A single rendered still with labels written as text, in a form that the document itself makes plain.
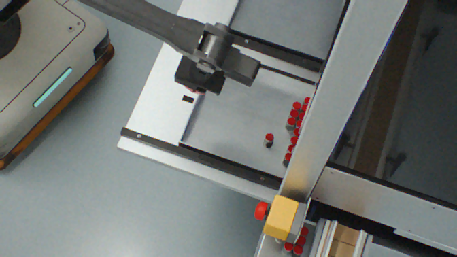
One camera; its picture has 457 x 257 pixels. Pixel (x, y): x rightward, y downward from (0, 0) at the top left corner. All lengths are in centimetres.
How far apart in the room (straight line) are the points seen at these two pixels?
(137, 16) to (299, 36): 68
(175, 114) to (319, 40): 43
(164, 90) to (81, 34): 85
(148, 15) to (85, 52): 130
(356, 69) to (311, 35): 85
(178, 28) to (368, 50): 43
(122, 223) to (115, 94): 51
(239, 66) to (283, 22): 55
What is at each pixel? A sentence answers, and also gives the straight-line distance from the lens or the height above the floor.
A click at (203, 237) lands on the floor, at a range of 260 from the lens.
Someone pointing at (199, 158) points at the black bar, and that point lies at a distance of 173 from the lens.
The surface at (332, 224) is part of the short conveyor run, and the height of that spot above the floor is 97.
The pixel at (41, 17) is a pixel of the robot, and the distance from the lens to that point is 268.
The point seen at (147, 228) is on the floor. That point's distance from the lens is 261.
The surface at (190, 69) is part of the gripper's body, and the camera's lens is 151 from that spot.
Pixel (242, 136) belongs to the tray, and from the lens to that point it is 177.
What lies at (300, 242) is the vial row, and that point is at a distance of 166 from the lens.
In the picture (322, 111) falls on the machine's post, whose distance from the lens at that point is 123.
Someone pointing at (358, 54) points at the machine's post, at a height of 162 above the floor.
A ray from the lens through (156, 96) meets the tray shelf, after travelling 182.
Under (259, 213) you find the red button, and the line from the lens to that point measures 157.
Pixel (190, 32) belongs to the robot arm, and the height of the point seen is 136.
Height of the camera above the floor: 250
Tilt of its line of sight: 66 degrees down
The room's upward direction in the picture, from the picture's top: 9 degrees clockwise
